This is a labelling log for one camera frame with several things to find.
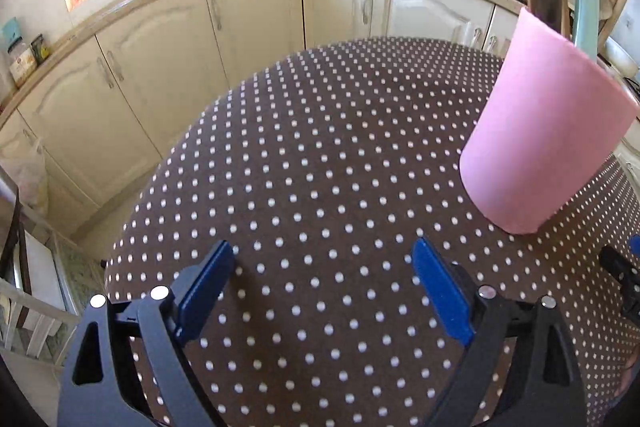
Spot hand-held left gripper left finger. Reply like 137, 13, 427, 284
56, 239, 236, 427

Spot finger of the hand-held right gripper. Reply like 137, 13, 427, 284
599, 236, 640, 328

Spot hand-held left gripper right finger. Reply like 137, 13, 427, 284
411, 237, 587, 427

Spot pink cup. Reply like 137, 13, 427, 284
459, 6, 640, 235

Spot white wooden rack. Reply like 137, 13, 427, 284
0, 279, 81, 363

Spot brown polka dot tablecloth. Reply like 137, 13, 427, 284
102, 36, 640, 427

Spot white bowl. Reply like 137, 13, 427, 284
602, 39, 640, 78

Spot cream base cabinets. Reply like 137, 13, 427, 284
0, 0, 640, 248

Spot glass jar with label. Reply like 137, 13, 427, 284
7, 39, 38, 88

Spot dark wooden chair frame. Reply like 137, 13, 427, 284
0, 167, 33, 298

